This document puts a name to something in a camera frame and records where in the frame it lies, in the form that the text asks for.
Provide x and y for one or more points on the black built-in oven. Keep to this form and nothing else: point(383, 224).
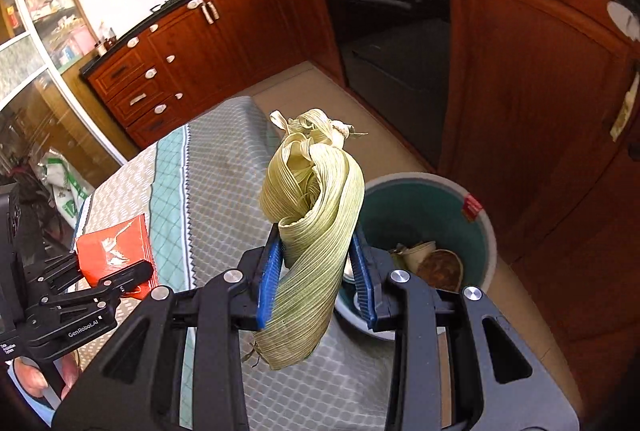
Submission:
point(390, 61)

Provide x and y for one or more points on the green trash bin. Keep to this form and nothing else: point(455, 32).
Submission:
point(400, 211)

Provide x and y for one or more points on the glass sliding door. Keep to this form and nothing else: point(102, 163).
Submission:
point(50, 111)

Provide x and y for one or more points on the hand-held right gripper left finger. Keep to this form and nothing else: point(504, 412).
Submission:
point(270, 281)

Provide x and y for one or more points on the brown paper bowl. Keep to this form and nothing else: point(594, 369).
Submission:
point(440, 268)

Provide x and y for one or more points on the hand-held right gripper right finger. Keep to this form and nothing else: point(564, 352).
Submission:
point(364, 286)

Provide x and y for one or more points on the red snack bag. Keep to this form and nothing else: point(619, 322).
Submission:
point(115, 241)

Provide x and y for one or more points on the wooden cabinet drawer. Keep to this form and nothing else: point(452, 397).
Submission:
point(117, 73)
point(157, 123)
point(137, 98)

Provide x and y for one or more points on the wooden kitchen cabinet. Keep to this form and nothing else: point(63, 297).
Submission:
point(525, 86)

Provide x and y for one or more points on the patterned grey teal tablecloth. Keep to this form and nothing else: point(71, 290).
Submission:
point(220, 181)

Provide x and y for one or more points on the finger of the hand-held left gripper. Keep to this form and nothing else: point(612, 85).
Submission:
point(57, 273)
point(125, 278)

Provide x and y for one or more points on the person's left hand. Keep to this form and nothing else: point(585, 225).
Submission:
point(30, 378)

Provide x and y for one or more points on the pale green corn husk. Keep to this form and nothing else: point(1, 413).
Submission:
point(310, 221)

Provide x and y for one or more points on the white green sack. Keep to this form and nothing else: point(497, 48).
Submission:
point(65, 181)

